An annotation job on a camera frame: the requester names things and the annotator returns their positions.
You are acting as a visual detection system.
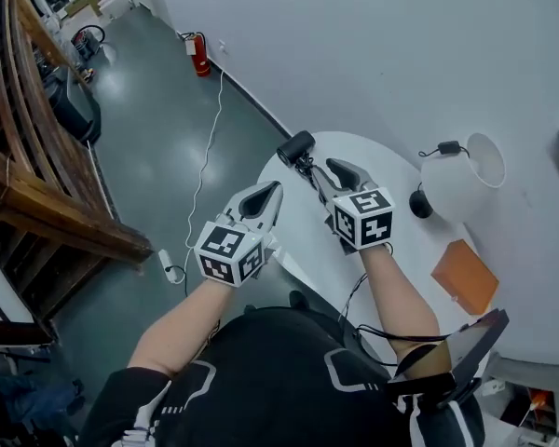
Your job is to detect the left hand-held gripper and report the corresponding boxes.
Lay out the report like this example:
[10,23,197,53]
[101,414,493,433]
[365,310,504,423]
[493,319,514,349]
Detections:
[193,180,285,289]

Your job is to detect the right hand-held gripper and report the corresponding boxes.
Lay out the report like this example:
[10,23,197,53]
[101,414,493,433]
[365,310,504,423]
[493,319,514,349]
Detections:
[308,157,396,255]

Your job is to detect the black hair dryer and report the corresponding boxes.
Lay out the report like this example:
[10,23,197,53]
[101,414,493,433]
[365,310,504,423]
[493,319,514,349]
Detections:
[276,129,319,191]

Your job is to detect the person's right forearm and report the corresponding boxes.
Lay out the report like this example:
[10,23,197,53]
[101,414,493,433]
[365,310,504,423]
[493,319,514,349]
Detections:
[359,243,442,345]

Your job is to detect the person's left forearm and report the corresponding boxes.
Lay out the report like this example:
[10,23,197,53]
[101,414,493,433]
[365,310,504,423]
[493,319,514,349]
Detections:
[127,276,237,379]

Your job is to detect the white round table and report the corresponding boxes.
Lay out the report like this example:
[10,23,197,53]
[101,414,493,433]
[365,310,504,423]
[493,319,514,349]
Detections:
[254,130,495,377]

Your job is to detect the black lamp base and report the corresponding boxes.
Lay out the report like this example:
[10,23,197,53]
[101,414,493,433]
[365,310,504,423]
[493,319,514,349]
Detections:
[408,182,435,220]

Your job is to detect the white lamp shade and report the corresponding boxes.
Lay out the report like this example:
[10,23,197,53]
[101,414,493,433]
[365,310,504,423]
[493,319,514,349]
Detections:
[420,132,507,224]

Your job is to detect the white power strip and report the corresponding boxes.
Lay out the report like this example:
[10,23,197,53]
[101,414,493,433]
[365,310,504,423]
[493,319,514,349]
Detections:
[157,248,186,286]

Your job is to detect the orange box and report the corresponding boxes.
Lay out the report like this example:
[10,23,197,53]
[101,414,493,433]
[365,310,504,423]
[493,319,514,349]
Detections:
[429,238,500,317]

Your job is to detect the red fire extinguisher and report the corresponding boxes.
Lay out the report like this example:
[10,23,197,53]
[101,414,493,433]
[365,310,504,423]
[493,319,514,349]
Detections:
[180,31,212,79]

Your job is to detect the person's black shirt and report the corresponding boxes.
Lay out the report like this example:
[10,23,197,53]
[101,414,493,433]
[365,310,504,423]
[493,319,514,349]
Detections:
[76,304,486,447]

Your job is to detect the black bin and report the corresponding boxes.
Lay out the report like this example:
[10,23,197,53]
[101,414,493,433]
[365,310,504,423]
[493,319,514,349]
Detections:
[48,66,102,146]

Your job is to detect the wooden staircase railing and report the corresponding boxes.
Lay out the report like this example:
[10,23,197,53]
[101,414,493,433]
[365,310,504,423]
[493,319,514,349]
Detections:
[0,0,155,325]

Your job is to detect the black vacuum cleaner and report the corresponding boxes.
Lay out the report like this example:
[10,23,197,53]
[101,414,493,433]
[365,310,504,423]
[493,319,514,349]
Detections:
[70,24,107,62]

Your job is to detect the cardboard boxes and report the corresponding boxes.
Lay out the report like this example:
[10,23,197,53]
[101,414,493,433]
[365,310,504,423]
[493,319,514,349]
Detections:
[63,0,134,20]

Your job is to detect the white shelf unit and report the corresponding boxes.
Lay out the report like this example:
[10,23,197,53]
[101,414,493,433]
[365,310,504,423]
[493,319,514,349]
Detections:
[477,350,559,447]

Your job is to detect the white floor cable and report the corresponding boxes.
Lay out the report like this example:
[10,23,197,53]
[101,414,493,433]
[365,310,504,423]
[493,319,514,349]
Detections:
[183,68,226,251]

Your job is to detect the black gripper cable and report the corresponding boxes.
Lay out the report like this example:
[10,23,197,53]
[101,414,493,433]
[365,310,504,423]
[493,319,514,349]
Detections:
[336,272,449,368]

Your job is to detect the black lamp cable with adapter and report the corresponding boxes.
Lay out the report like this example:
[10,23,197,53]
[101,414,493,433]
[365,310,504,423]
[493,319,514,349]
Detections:
[417,140,470,159]

